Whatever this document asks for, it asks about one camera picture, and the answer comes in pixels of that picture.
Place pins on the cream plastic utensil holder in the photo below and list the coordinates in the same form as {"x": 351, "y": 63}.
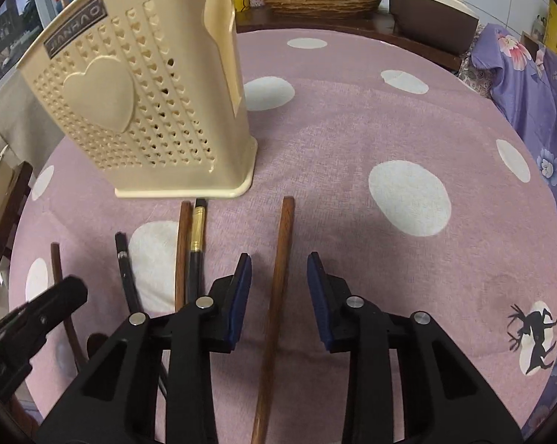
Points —
{"x": 151, "y": 91}

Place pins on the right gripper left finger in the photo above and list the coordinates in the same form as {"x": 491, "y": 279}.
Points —
{"x": 113, "y": 399}

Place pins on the brown chopstick on table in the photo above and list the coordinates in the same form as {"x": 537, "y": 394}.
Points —
{"x": 182, "y": 254}

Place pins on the dark wooden counter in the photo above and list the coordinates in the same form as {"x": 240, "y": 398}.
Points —
{"x": 378, "y": 26}

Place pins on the white brown rice cooker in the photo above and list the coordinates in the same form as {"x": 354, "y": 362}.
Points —
{"x": 448, "y": 25}

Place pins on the dark wooden stool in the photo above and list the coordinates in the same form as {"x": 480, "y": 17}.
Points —
{"x": 11, "y": 205}

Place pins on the purple floral cloth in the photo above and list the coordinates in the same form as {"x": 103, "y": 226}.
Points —
{"x": 523, "y": 86}

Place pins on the brown wooden chopstick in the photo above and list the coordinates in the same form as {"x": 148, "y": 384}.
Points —
{"x": 264, "y": 399}

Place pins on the pink polka dot tablecloth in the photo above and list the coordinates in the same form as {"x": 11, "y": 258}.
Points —
{"x": 410, "y": 186}

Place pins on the yellow tall package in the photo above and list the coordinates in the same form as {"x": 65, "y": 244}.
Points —
{"x": 550, "y": 36}

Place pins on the black gold chopstick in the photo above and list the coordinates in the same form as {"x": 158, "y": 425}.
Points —
{"x": 195, "y": 258}

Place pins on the beige cloth cover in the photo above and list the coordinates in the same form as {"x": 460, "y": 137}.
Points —
{"x": 27, "y": 132}

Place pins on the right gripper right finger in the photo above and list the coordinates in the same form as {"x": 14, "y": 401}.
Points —
{"x": 444, "y": 397}

